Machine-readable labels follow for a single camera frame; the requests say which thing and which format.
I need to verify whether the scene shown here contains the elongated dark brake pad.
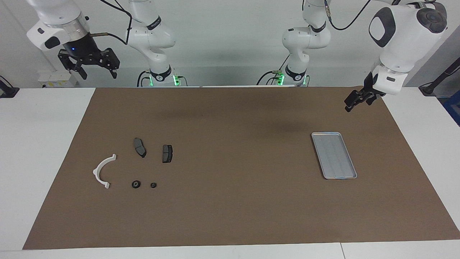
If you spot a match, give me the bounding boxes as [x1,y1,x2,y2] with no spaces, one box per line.
[133,137,147,158]

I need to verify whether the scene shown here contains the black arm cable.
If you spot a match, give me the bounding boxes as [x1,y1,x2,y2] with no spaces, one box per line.
[323,0,372,31]
[89,0,133,46]

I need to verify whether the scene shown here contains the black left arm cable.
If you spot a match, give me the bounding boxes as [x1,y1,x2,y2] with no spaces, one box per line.
[323,0,372,31]

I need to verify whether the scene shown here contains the silver metal tray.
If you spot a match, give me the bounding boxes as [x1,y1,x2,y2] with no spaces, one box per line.
[311,132,358,180]

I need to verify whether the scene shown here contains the black left base cable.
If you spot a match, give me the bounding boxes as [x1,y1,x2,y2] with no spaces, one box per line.
[257,54,291,86]

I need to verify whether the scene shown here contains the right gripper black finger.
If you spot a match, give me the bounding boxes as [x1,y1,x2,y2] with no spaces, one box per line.
[57,50,88,80]
[100,47,120,79]

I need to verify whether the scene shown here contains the black clamp mount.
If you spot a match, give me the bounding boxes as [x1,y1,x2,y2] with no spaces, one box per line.
[0,75,19,99]

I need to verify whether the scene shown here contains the brown table mat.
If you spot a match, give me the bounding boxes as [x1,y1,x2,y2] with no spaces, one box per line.
[22,86,460,250]

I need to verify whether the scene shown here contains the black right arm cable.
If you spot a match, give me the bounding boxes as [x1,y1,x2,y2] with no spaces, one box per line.
[89,0,133,46]

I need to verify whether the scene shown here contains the white power strip box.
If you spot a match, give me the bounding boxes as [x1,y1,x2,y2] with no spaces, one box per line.
[38,70,78,88]

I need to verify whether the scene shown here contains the blue crate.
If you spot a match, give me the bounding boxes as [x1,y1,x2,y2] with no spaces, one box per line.
[443,89,460,127]

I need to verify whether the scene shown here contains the white semicircular clamp bracket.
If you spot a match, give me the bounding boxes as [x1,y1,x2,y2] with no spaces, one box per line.
[93,154,117,189]

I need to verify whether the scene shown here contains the black angled stand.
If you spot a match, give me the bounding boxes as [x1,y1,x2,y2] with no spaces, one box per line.
[419,56,460,97]

